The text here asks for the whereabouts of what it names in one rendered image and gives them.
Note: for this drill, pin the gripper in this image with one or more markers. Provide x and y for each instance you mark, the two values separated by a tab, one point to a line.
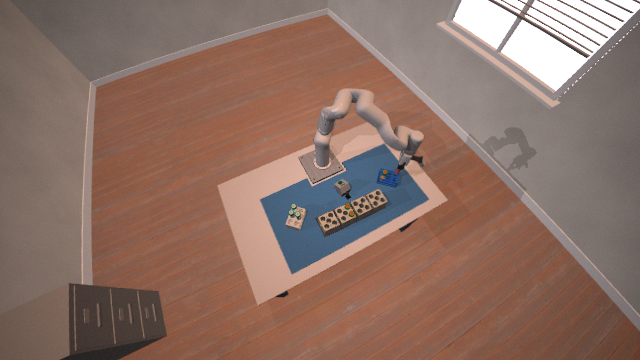
404	159

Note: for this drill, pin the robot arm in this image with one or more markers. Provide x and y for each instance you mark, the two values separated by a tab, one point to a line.
365	108

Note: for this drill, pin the blue tube rack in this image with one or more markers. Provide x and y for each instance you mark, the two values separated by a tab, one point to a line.
388	182

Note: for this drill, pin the beige tube rack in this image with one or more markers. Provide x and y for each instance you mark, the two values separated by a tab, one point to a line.
293	223

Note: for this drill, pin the blue flat mat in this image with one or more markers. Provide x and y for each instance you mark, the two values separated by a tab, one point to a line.
307	246

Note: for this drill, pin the beige bucket adapter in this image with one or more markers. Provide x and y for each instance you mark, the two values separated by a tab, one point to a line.
362	206
328	222
342	216
376	203

